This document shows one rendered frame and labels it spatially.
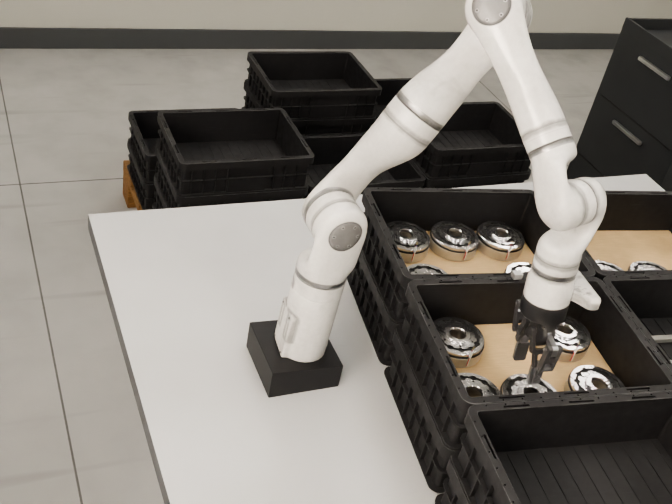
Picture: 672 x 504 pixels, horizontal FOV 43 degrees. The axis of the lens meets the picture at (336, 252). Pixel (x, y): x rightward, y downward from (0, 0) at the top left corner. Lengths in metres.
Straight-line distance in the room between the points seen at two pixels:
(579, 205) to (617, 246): 0.75
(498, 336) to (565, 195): 0.44
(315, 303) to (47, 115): 2.47
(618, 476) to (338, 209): 0.62
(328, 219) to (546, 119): 0.37
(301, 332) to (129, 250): 0.51
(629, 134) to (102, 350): 1.93
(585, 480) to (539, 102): 0.60
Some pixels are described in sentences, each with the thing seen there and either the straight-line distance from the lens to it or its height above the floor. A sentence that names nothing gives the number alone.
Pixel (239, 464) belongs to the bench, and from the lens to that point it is 1.49.
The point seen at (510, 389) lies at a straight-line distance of 1.51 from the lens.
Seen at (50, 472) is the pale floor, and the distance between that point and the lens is 2.37.
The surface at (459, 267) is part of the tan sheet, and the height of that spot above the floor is 0.83.
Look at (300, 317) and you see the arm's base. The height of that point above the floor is 0.86.
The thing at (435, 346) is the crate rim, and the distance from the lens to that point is 1.43.
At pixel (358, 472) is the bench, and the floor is 0.70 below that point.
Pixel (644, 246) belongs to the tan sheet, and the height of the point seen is 0.83.
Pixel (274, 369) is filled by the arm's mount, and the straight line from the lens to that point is 1.56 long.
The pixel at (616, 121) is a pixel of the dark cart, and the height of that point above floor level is 0.57.
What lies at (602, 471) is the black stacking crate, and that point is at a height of 0.83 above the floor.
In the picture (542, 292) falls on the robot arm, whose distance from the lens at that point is 1.38.
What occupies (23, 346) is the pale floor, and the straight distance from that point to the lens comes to 2.69.
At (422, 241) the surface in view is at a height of 0.86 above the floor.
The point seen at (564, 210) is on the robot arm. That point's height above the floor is 1.22.
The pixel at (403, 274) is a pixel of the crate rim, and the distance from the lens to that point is 1.56.
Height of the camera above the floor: 1.85
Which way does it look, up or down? 36 degrees down
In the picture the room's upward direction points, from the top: 12 degrees clockwise
